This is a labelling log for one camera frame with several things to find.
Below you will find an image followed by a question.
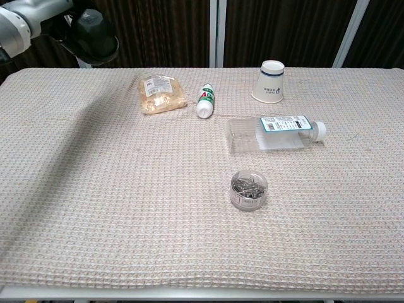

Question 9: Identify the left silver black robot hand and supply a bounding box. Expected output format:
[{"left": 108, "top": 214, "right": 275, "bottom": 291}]
[{"left": 30, "top": 0, "right": 95, "bottom": 61}]

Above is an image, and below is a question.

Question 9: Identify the black dome-shaped cup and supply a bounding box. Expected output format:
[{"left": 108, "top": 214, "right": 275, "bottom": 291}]
[{"left": 71, "top": 7, "right": 116, "bottom": 54}]

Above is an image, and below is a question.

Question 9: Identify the black round lid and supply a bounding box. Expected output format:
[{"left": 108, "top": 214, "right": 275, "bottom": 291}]
[{"left": 74, "top": 37, "right": 120, "bottom": 66}]

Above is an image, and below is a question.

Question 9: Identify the white paper cup blue print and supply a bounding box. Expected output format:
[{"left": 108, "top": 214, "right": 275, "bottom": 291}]
[{"left": 251, "top": 60, "right": 285, "bottom": 104}]

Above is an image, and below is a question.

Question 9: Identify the clear bag of yellow snacks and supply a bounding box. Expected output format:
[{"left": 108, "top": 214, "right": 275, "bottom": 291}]
[{"left": 138, "top": 74, "right": 188, "bottom": 116}]

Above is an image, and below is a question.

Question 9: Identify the small white green drink bottle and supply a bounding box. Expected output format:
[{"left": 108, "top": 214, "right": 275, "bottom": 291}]
[{"left": 196, "top": 83, "right": 216, "bottom": 120}]

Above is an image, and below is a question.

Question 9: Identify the beige waffle weave tablecloth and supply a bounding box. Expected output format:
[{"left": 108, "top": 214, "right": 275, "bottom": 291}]
[{"left": 0, "top": 66, "right": 404, "bottom": 290}]

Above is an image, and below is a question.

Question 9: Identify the clear square water bottle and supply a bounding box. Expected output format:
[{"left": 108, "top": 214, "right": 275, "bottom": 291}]
[{"left": 226, "top": 115, "right": 328, "bottom": 155}]

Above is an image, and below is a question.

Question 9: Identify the round clear paper clip box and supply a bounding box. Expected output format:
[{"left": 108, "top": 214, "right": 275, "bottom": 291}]
[{"left": 230, "top": 169, "right": 269, "bottom": 212}]

